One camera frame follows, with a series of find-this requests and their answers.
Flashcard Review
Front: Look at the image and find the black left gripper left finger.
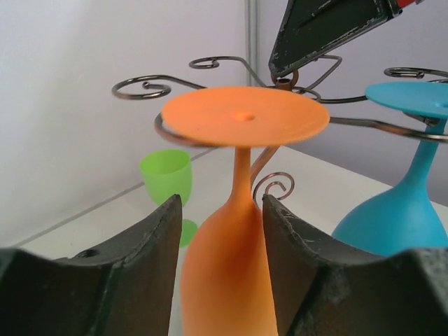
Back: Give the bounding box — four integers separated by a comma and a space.
1, 195, 182, 335

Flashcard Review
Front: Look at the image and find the orange plastic wine glass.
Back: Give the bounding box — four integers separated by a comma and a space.
162, 86, 330, 336

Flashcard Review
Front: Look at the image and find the blue plastic wine glass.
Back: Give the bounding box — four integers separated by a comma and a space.
332, 81, 447, 256

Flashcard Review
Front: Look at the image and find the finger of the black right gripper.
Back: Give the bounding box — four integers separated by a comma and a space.
268, 0, 420, 79

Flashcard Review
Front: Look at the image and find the green plastic wine glass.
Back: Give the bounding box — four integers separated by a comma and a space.
139, 148, 199, 249

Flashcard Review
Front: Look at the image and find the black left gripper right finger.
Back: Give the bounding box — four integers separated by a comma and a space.
262, 195, 447, 335

